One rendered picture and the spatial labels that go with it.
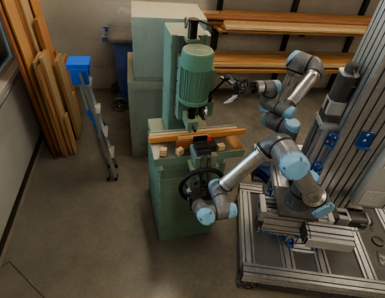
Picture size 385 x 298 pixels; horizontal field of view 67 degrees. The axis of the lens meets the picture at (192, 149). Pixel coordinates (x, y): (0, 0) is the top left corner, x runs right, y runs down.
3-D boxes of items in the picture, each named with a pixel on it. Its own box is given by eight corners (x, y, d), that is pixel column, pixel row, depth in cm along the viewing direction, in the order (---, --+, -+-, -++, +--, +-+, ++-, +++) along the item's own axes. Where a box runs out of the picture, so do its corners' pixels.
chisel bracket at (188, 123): (186, 133, 182) (187, 122, 176) (181, 120, 192) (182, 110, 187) (197, 132, 184) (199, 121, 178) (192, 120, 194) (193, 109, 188)
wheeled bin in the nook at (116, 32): (110, 114, 360) (101, 36, 298) (110, 92, 400) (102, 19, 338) (161, 112, 374) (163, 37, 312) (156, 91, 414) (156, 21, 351)
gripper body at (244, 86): (238, 78, 157) (258, 77, 160) (232, 84, 165) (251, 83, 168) (239, 92, 156) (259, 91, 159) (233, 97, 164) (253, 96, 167)
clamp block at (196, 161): (193, 169, 174) (194, 158, 168) (188, 155, 184) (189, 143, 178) (216, 167, 178) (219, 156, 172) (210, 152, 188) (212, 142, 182)
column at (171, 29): (166, 135, 209) (170, 34, 162) (161, 118, 225) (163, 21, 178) (196, 132, 214) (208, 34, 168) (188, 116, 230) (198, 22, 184)
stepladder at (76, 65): (102, 183, 276) (64, 67, 198) (103, 164, 295) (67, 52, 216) (119, 180, 278) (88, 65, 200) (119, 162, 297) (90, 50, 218)
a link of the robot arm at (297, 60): (275, 134, 197) (313, 54, 174) (256, 125, 204) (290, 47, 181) (281, 132, 206) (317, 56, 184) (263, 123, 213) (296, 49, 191)
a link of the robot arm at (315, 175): (305, 181, 168) (313, 164, 159) (317, 199, 158) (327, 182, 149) (286, 183, 165) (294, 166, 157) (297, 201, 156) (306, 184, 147)
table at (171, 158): (155, 177, 171) (155, 170, 167) (148, 145, 193) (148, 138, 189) (249, 166, 185) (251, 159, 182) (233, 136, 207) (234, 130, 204)
